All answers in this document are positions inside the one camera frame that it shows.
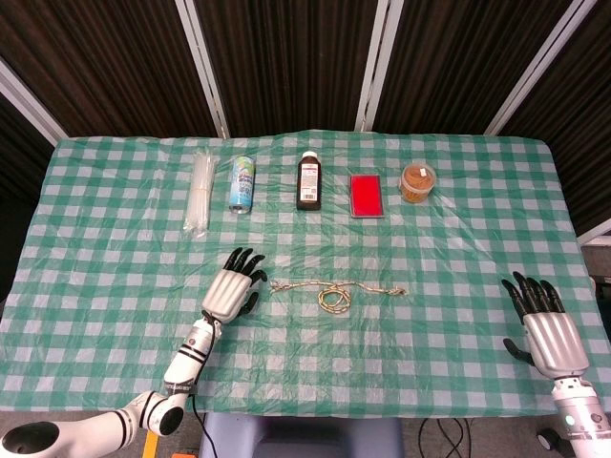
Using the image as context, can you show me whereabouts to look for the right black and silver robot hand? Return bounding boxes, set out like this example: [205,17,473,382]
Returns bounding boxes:
[500,270,591,381]

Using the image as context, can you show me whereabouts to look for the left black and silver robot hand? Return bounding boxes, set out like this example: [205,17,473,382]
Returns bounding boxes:
[200,246,268,324]

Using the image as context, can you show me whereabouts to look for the beige braided rope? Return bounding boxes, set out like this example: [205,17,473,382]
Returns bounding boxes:
[269,280,410,316]

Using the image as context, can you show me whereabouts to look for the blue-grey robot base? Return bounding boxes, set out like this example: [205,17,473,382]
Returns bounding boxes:
[198,410,405,458]

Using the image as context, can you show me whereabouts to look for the black caster wheel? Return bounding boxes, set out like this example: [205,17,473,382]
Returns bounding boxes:
[537,427,562,452]

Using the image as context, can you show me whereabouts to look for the white zip tie bundle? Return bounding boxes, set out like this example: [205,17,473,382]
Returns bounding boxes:
[183,148,219,238]

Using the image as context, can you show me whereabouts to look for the light blue spray can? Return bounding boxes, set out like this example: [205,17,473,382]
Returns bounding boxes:
[227,155,258,216]

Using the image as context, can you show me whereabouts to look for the green checkered tablecloth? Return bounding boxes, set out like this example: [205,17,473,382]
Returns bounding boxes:
[0,128,611,414]

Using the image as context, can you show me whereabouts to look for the brown bottle with white cap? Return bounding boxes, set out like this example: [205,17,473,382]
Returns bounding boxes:
[295,151,324,212]

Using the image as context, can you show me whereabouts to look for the red flat case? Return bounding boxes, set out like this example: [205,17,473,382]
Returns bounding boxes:
[349,173,387,219]

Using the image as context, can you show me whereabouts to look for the clear cup of snacks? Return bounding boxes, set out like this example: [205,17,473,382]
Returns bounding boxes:
[399,161,438,203]

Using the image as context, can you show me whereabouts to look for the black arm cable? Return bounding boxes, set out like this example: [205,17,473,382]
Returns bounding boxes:
[190,312,219,458]

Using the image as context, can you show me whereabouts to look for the white partition frame post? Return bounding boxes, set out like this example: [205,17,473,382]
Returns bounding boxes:
[175,0,229,139]
[0,59,67,145]
[482,0,599,136]
[577,221,611,247]
[355,0,405,133]

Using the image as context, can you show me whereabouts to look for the black floor cables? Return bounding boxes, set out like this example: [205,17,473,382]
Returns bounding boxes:
[417,417,474,458]

